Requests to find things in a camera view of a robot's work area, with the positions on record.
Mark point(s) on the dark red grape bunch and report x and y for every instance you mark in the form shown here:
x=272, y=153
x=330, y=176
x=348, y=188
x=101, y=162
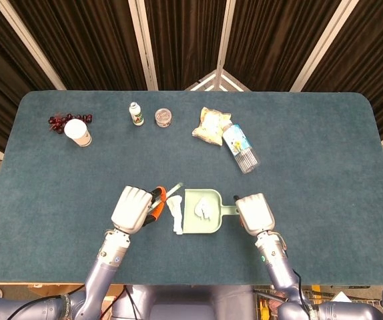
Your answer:
x=58, y=121

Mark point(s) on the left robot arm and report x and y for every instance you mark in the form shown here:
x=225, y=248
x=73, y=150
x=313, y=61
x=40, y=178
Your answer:
x=101, y=266

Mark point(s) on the long twisted white tissue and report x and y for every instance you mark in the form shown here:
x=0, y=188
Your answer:
x=177, y=213

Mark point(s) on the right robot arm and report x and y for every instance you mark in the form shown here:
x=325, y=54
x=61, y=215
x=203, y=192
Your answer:
x=278, y=266

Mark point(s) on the mint green dustpan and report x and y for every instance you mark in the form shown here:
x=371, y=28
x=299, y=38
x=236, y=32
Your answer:
x=191, y=220

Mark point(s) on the blue felt table cover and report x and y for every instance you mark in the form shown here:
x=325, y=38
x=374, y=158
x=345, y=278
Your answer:
x=191, y=160

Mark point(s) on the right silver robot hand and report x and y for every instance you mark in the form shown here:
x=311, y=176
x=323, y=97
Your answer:
x=255, y=213

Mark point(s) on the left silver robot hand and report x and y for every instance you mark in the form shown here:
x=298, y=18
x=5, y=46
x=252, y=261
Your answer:
x=131, y=208

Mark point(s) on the white partition base frame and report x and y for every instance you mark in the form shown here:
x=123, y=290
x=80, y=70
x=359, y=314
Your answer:
x=217, y=80

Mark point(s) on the mint green hand broom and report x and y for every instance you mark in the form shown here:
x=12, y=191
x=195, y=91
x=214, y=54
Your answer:
x=175, y=188

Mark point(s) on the clear ribbed plastic bottle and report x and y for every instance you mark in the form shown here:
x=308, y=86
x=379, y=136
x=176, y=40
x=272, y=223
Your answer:
x=240, y=146

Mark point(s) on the grey robot torso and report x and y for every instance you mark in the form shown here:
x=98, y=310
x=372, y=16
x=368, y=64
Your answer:
x=185, y=306

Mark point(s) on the bagged bread snack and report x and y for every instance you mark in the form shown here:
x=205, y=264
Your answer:
x=209, y=126

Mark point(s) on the small clear round container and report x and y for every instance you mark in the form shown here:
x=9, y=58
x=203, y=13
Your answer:
x=163, y=116

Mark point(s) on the short white tissue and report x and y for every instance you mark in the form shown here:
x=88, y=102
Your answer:
x=203, y=208

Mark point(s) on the white green-labelled drink bottle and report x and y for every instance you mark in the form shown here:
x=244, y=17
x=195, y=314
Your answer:
x=136, y=115

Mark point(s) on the white paper cup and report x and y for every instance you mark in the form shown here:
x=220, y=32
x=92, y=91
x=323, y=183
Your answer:
x=76, y=131

